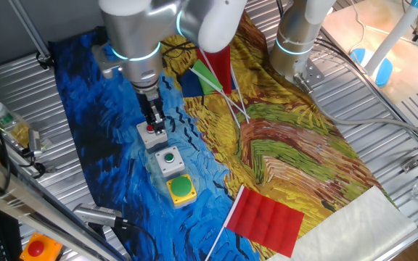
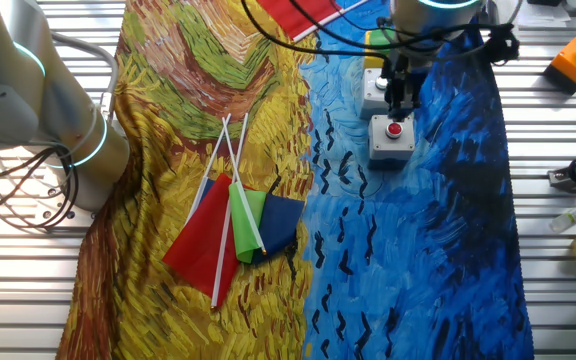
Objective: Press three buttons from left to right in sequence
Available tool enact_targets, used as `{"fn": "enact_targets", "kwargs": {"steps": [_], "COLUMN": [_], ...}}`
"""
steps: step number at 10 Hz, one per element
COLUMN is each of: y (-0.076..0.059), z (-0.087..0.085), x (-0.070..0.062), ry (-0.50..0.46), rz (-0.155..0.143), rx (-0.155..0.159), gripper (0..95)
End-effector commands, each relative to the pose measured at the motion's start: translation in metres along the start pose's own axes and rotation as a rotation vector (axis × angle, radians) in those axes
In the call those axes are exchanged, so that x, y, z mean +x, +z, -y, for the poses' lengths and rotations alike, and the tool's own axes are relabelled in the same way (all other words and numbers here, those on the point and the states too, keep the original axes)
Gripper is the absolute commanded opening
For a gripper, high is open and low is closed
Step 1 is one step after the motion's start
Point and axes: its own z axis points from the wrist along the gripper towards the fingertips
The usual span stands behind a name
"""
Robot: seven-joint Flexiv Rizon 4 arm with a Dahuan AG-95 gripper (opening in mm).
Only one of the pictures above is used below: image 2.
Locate yellow box green mushroom button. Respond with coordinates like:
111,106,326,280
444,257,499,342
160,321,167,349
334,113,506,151
362,29,394,70

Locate black base cable bundle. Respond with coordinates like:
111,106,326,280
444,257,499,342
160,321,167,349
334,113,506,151
0,143,80,234

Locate painted blue yellow cloth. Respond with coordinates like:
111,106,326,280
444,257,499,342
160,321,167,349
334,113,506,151
55,0,537,360

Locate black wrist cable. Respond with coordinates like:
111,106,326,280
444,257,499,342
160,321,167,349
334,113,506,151
240,0,519,61

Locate grey box small green button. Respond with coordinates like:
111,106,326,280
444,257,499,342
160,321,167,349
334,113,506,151
358,67,394,120

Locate small green flag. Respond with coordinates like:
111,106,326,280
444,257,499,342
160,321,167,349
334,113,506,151
221,116,268,265

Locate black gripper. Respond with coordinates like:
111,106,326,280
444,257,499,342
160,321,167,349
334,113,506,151
380,52,423,121

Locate large red flag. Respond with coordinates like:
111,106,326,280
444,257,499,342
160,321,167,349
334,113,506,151
256,0,369,42

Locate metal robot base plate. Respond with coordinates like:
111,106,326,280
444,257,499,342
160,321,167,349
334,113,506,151
0,149,97,234

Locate orange emergency stop box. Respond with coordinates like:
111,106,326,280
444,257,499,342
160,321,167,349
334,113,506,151
542,34,576,96

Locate small red flag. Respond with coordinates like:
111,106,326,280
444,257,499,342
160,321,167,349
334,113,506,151
161,113,242,311

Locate small dark blue flag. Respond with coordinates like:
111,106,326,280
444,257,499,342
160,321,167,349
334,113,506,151
185,112,305,265

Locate grey box red button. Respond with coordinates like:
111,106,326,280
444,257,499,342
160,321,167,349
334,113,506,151
366,113,417,171

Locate white paper sheet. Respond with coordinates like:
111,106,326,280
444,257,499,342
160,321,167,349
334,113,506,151
516,0,573,29

